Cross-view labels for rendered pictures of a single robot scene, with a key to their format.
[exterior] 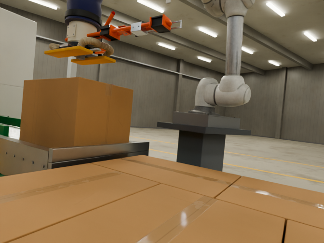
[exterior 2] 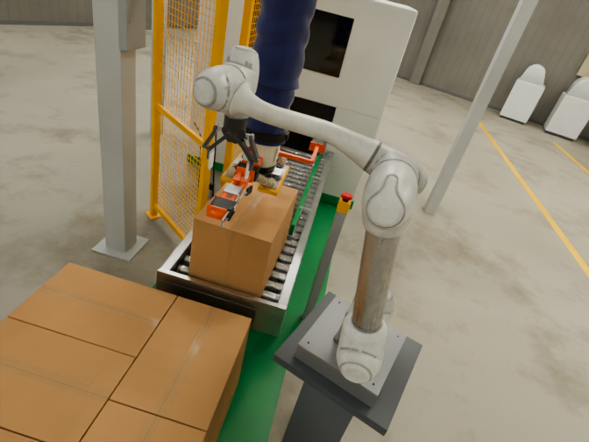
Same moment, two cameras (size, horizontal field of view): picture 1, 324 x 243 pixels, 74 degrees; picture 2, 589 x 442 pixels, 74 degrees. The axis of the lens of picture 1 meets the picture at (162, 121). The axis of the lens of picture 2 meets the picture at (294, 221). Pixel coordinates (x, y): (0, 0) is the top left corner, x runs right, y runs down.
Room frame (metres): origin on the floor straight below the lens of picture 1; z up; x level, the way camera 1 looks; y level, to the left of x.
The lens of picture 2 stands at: (0.74, -1.15, 2.04)
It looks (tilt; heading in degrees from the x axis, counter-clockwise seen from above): 32 degrees down; 61
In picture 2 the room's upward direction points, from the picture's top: 14 degrees clockwise
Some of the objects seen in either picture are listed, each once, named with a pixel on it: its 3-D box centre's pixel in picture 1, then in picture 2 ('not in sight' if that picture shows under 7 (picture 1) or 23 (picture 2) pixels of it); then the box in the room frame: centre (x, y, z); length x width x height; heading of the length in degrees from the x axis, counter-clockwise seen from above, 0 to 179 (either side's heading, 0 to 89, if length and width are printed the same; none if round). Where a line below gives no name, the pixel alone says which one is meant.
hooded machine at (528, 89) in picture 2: not in sight; (526, 93); (10.37, 6.00, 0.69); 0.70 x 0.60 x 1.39; 127
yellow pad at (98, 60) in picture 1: (92, 58); (275, 174); (1.48, 0.51, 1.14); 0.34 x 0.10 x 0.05; 59
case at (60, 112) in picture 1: (75, 115); (246, 231); (1.40, 0.56, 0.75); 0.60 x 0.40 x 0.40; 56
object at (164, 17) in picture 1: (160, 23); (220, 207); (1.08, 0.05, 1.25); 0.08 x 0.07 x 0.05; 59
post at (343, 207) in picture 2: not in sight; (323, 266); (1.94, 0.49, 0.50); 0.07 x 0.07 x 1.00; 57
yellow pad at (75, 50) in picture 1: (67, 49); (239, 165); (1.32, 0.61, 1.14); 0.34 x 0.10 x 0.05; 59
